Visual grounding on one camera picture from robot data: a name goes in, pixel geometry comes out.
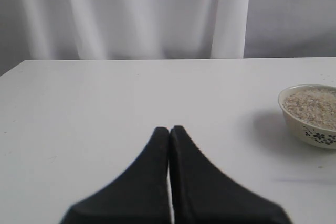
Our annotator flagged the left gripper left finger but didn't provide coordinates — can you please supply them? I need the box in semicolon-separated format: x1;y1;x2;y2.
61;127;171;223

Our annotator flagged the white backdrop curtain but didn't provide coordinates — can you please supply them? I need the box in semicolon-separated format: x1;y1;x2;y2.
1;0;335;73

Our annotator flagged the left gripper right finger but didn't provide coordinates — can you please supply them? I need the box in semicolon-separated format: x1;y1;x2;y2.
169;126;290;223

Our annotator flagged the white ceramic rice bowl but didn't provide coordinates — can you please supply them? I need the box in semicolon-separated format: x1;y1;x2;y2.
278;84;335;150

